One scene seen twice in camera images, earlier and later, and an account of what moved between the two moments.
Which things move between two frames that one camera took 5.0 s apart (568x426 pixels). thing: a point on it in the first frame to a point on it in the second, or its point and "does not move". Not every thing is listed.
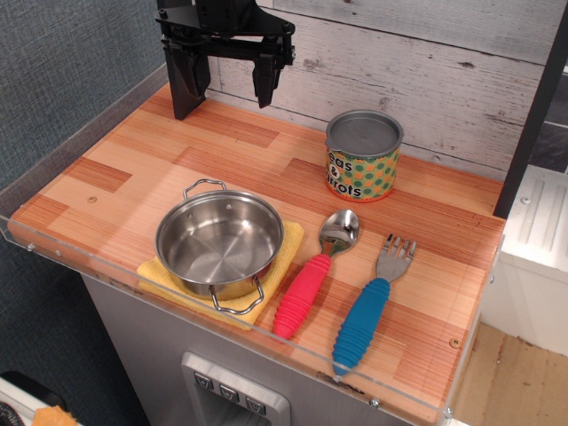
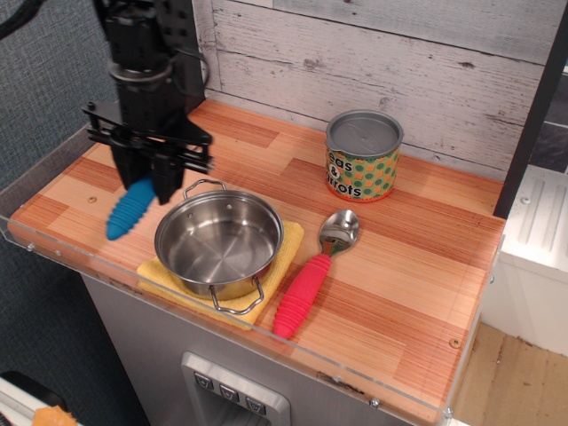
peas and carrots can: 362,155 does not move
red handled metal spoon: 336,234 does not move
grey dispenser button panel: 223,396 does not move
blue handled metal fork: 361,317 to 130,207
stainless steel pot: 219,240 does not move
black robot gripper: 221,28 to 150,128
